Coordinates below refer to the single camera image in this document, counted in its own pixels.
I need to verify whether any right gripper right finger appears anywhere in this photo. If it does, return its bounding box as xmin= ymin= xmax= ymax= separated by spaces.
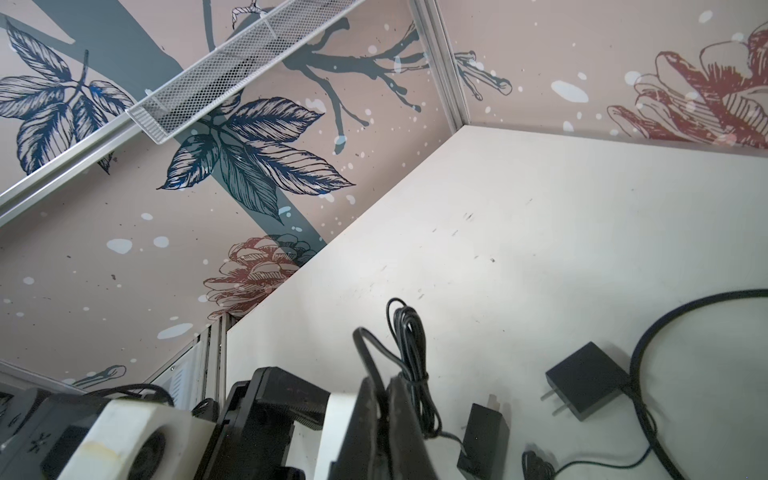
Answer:
xmin=386 ymin=376 xmax=438 ymax=480

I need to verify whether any black power adapter with cord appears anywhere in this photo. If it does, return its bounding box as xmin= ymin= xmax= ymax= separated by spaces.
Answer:
xmin=352 ymin=304 xmax=509 ymax=479

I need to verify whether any white wire mesh shelf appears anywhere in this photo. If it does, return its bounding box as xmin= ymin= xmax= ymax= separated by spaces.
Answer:
xmin=126 ymin=0 xmax=361 ymax=145

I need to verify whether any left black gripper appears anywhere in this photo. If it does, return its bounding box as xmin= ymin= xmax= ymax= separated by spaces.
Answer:
xmin=195 ymin=366 xmax=330 ymax=479

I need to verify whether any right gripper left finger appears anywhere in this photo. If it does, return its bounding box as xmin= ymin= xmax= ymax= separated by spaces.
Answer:
xmin=314 ymin=378 xmax=387 ymax=479

